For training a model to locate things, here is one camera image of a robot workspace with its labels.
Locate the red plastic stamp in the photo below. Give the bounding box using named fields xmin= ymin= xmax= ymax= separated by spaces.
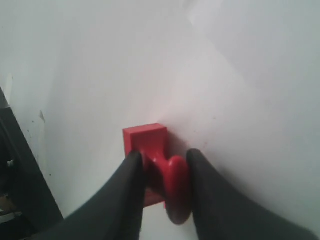
xmin=122 ymin=123 xmax=192 ymax=225

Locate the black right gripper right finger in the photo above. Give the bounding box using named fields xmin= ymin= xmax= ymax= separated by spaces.
xmin=186 ymin=148 xmax=317 ymax=240

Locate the black frame at table edge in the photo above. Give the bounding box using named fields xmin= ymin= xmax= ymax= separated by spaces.
xmin=0 ymin=92 xmax=64 ymax=240

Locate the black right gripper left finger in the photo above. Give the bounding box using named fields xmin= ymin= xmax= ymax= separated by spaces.
xmin=37 ymin=152 xmax=145 ymax=240

